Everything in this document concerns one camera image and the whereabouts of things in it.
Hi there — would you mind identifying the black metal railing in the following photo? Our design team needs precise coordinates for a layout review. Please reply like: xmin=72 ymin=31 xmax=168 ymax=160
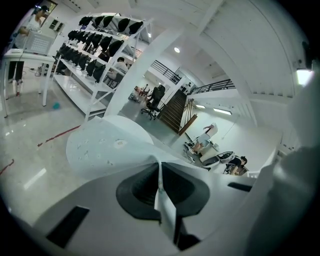
xmin=149 ymin=59 xmax=182 ymax=85
xmin=187 ymin=78 xmax=237 ymax=96

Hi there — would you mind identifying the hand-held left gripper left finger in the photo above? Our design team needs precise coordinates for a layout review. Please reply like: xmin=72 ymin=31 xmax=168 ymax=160
xmin=32 ymin=162 xmax=181 ymax=256

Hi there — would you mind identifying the group of black bags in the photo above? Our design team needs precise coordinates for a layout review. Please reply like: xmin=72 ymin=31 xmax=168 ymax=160
xmin=56 ymin=15 xmax=145 ymax=85

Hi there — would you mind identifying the pale floral fabric sheet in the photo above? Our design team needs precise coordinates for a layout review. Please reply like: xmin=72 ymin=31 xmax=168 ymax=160
xmin=65 ymin=116 xmax=212 ymax=245

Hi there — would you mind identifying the white metal shelving rack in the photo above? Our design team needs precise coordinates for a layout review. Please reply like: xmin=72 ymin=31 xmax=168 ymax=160
xmin=51 ymin=14 xmax=155 ymax=124

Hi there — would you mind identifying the brown wooden staircase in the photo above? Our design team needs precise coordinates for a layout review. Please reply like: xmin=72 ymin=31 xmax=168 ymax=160
xmin=158 ymin=88 xmax=199 ymax=136

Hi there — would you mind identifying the white perforated crate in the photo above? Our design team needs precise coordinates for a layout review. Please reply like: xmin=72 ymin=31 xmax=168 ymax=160
xmin=23 ymin=32 xmax=57 ymax=55

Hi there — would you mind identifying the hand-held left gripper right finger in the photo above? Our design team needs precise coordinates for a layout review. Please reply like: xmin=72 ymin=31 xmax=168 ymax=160
xmin=161 ymin=162 xmax=258 ymax=251

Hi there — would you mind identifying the white desk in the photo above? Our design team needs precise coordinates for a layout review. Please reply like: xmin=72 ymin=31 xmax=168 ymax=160
xmin=0 ymin=48 xmax=56 ymax=119

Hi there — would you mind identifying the red floor tape line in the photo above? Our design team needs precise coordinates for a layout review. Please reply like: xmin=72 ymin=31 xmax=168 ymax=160
xmin=0 ymin=158 xmax=15 ymax=175
xmin=37 ymin=124 xmax=82 ymax=148

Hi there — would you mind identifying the black office chair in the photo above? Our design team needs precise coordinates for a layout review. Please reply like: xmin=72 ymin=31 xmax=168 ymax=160
xmin=140 ymin=84 xmax=167 ymax=121

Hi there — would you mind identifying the bright wall lamp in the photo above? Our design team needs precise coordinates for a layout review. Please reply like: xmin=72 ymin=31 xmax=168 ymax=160
xmin=295 ymin=69 xmax=316 ymax=87

